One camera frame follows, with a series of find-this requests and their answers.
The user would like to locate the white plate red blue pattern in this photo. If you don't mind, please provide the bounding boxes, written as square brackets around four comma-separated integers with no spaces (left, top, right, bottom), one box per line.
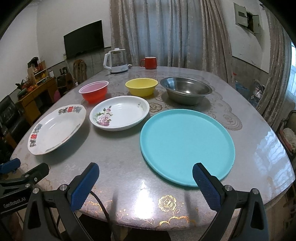
[28,104,86,156]

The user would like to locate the white plate pink roses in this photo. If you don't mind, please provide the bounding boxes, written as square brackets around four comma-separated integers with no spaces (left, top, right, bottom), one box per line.
[89,95,150,132]

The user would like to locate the red plastic bowl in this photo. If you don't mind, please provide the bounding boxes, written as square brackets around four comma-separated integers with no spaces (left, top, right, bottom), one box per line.
[79,81,109,104]

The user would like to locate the turquoise round tray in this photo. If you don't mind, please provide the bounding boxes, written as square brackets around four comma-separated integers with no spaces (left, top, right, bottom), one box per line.
[139,109,235,188]

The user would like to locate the yellow plastic bowl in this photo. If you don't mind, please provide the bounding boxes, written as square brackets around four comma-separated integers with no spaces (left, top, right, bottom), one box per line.
[125,78,158,97]

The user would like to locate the stainless steel bowl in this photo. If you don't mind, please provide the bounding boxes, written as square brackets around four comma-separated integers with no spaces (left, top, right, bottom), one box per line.
[160,77,213,105]

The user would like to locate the black leather chair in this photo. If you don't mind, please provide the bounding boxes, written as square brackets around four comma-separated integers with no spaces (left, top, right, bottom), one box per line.
[1,95,30,144]

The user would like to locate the wooden cabinet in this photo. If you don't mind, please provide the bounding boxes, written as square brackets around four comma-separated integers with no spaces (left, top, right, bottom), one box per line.
[16,61,58,125]

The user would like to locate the chair with cushion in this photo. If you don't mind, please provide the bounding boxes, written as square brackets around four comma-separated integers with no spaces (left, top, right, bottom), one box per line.
[276,110,296,162]

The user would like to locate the wooden chair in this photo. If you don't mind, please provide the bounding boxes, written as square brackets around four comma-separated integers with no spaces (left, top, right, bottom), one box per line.
[73,59,87,84]

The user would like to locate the side curtain by window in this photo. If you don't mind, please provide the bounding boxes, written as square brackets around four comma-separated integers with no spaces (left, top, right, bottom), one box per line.
[256,9,292,126]

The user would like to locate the window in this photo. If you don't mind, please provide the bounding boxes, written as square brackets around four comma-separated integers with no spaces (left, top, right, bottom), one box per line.
[287,43,296,99]

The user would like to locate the white electric kettle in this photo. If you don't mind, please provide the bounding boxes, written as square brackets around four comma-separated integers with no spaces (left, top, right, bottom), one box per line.
[103,48,128,74]

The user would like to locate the black television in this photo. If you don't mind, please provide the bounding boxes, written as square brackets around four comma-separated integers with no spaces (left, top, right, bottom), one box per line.
[63,20,104,59]

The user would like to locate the red mug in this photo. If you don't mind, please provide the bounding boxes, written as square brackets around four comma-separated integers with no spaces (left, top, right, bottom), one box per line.
[140,56,157,69]

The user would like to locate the black cable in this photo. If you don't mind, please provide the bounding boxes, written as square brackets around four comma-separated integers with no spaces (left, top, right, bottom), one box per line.
[90,191,112,241]

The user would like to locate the wall electrical box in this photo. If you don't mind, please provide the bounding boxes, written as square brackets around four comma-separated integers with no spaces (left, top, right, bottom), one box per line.
[234,3,261,34]

